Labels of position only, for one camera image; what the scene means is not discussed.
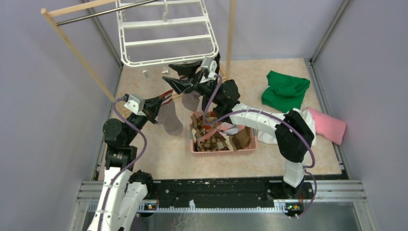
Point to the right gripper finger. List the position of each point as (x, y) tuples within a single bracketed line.
[(181, 85), (187, 69)]

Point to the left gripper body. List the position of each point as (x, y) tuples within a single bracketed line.
[(150, 114)]

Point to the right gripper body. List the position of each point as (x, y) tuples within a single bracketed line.
[(206, 88)]

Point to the white clip hanger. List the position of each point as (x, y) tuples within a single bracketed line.
[(162, 32)]

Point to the grey orange striped sock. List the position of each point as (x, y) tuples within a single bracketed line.
[(191, 98)]

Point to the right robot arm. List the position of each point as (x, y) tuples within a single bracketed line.
[(291, 130)]

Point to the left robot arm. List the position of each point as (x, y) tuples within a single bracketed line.
[(124, 190)]

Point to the argyle patterned sock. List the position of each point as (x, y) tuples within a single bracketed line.
[(209, 138)]

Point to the brown striped sock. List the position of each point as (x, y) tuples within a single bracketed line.
[(240, 140)]

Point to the pink plastic basket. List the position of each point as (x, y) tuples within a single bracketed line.
[(209, 118)]

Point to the green cloth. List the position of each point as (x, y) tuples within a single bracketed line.
[(284, 92)]

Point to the metal rack rod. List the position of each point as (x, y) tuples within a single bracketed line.
[(102, 12)]

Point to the pink cloth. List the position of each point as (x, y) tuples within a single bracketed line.
[(329, 127)]

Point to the wooden drying rack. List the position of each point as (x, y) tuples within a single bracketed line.
[(49, 16)]

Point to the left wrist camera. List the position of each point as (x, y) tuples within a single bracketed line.
[(135, 104)]

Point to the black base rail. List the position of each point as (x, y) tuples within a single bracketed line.
[(226, 193)]

